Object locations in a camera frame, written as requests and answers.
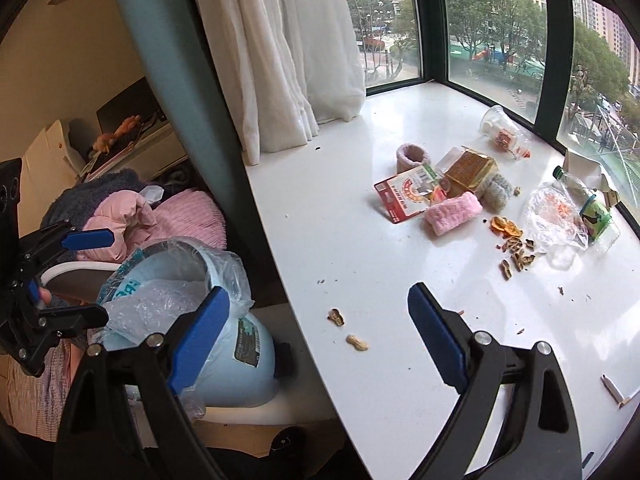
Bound pink fuzzy sock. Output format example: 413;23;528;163
424;192;483;236

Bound light blue trash bin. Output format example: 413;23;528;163
94;242;281;409

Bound dark grey blanket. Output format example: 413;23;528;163
40;169;146;229

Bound pink clothes pile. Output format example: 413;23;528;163
77;188;227;263

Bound white pen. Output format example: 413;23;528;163
600;374;640;408

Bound clear bin liner bag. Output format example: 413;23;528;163
88;237;254;419

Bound peanut shell pile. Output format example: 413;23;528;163
497;236;536;281

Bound whole peanut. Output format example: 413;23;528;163
346;334;369;351

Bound crumpled clear plastic bag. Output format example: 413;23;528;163
521;185;588;270

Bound orange peel pieces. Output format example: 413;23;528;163
489;216;523;238

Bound green label plastic bottle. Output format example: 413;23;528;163
552;166;620;252

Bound broken peanut shell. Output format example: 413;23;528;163
328;309;345;327

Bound grey fuzzy sock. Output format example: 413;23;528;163
480;172;514;212

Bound teal curtain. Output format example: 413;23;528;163
117;0;288;308

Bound white torn paper box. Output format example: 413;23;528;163
562;148;620;209

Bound gold cardboard box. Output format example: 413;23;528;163
436;146;498;198

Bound red white torn carton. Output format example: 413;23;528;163
374;164;447;224

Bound white sheer curtain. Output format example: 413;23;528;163
196;0;366;166

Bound mauve fuzzy sock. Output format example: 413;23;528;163
396;143;431;174

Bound clear plastic cup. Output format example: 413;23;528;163
480;105;532;159

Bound dark window frame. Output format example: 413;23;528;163
348;0;639;226

